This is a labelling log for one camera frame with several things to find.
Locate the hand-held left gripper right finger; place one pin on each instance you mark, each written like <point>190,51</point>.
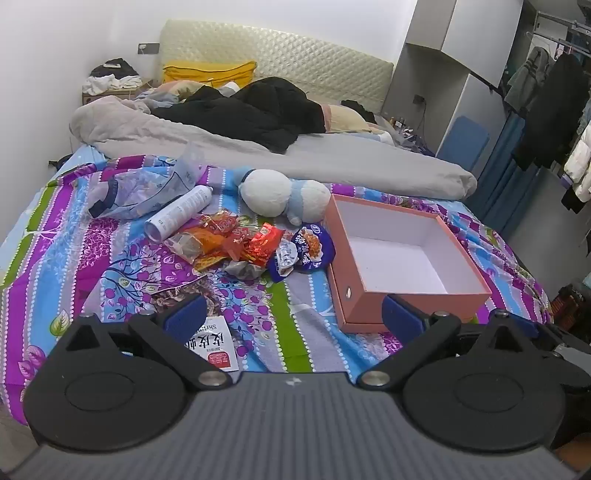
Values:
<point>400,317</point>

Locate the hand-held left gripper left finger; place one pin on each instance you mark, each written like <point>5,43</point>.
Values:
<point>184,319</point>

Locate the pink cardboard box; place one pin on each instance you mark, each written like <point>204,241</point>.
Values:
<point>392,263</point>

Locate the yellow orange snack packet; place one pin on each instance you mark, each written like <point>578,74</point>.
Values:
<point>207,264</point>

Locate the clear brownish snack packet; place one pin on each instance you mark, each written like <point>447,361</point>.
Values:
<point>184,247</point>

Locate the foil snack packet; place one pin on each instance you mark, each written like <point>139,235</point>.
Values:
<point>244,270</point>

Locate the red snack packet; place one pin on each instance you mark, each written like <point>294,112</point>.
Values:
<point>263,242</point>

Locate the small white blue snack packet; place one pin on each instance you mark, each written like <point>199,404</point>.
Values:
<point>284,258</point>

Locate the red patterned box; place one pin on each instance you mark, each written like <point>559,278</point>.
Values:
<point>570,302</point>

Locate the white spray can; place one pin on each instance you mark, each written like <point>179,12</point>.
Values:
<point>178,212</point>

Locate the purple floral bedsheet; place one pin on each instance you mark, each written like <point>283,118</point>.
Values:
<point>69,258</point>

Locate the clear plastic bag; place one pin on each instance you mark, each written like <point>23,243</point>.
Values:
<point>134,194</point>

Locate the white blue plush toy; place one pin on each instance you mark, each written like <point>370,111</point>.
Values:
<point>268,191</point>

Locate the grey duvet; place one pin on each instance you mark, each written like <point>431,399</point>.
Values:
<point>351,161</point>

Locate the blue curtain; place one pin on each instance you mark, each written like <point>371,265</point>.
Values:
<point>503,175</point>

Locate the blue padded board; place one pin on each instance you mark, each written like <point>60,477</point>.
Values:
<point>461,143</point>

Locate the small bottles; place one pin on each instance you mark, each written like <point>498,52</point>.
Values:
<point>401,123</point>

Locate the white puffer jacket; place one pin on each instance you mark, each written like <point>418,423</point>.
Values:
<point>581,161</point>

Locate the pink beige pillow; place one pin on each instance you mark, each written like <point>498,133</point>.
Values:
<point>344,117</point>

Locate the dark cloth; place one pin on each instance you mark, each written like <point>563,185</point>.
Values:
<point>358,107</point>

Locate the black jacket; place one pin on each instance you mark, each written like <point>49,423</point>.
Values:
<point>249,113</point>

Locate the cardboard bedside box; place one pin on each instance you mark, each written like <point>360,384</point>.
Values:
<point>115,98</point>

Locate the yellow blanket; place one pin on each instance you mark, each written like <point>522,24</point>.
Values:
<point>207,73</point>

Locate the black hanging coat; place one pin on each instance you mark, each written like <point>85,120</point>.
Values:
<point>563,106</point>

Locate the pile of clothes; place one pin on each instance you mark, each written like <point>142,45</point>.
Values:
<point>111,76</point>

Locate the grey striped hanging garment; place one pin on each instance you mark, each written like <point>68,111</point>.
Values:
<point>526,78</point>

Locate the cream quilted headboard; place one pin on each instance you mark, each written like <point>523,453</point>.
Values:
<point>300,60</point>

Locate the white wardrobe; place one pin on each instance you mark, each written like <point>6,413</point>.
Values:
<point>457,27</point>

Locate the metal clothes rack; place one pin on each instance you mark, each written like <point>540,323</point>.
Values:
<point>558,34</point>

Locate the wall socket with plug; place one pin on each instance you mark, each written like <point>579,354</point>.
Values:
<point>419,99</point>

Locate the dark wall switch plate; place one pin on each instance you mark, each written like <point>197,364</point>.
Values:
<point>147,47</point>

